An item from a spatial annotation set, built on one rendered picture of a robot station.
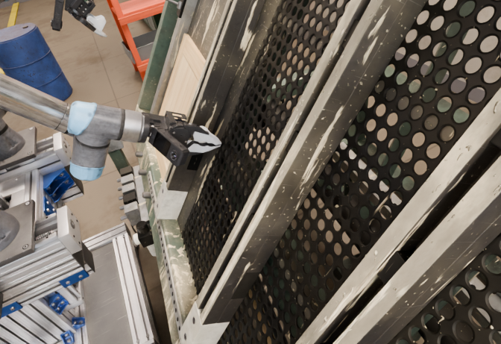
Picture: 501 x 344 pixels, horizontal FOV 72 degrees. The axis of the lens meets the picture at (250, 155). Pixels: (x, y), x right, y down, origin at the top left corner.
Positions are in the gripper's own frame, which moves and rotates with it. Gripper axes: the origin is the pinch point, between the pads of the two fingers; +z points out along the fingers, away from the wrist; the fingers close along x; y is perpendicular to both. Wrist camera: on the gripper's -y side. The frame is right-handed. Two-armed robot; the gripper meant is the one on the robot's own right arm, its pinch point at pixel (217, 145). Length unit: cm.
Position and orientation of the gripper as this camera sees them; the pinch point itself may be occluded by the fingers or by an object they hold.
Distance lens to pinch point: 92.3
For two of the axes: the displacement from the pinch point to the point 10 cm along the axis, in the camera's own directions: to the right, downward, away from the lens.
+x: -3.9, 8.0, 4.5
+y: -3.4, -5.8, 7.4
